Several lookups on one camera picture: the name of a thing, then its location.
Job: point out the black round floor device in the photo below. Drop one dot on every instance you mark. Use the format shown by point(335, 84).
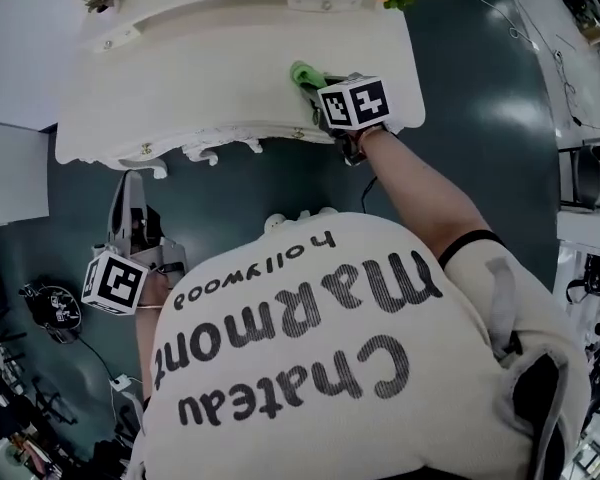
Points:
point(52, 310)

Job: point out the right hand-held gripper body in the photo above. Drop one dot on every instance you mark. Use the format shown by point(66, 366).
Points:
point(360, 103)

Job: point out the person's left forearm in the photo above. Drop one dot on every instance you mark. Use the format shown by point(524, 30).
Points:
point(147, 348)

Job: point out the person's right forearm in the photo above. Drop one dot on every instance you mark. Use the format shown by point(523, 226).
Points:
point(420, 193)

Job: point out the grey black shoulder bag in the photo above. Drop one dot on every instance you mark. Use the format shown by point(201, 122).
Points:
point(540, 393)

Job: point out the white desk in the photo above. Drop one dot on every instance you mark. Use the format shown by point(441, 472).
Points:
point(590, 228)

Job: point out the person's white printed shirt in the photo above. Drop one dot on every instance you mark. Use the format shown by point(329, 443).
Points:
point(305, 368)

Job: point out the green cloth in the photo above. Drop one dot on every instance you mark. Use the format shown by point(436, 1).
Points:
point(304, 73)

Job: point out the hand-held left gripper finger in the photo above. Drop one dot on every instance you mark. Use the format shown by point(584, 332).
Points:
point(116, 228)
point(136, 193)

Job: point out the white dressing table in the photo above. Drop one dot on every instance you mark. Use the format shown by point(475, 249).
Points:
point(205, 78)

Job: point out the white shelving partition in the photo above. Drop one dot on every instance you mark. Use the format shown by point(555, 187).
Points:
point(10, 173)

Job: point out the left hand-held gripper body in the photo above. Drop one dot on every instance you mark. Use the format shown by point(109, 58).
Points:
point(115, 285)

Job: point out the white power adapter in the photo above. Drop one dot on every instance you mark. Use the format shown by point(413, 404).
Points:
point(120, 384)

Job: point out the grey chair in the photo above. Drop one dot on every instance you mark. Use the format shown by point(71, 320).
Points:
point(587, 178)

